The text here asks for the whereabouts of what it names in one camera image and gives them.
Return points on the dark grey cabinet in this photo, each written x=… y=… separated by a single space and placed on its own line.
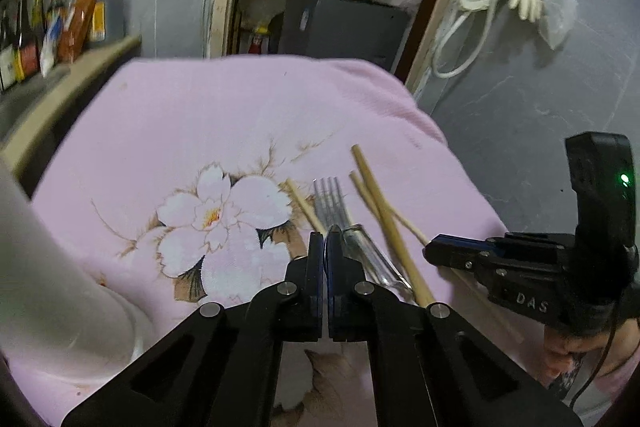
x=345 y=32

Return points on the white container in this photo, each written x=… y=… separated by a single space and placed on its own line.
x=50 y=282

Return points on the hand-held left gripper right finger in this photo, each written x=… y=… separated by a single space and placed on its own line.
x=336 y=277

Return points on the thick bamboo chopstick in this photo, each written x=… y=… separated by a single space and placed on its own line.
x=380 y=207

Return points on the white plastic jug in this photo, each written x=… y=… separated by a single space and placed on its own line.
x=107 y=2

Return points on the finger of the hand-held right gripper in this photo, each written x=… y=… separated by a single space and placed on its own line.
x=452 y=252

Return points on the pink floral cloth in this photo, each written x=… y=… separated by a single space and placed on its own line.
x=175 y=132

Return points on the clear plastic bag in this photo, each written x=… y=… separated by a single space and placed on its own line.
x=557 y=14

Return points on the row of sauce bottles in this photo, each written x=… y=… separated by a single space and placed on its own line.
x=22 y=47

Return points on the thin bamboo chopstick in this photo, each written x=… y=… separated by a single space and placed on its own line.
x=302 y=204
x=410 y=227

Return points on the orange chili powder bag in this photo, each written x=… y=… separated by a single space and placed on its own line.
x=75 y=27

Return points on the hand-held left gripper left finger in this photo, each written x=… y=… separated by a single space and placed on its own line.
x=316 y=277

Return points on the white plastic packet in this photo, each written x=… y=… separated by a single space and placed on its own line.
x=50 y=49

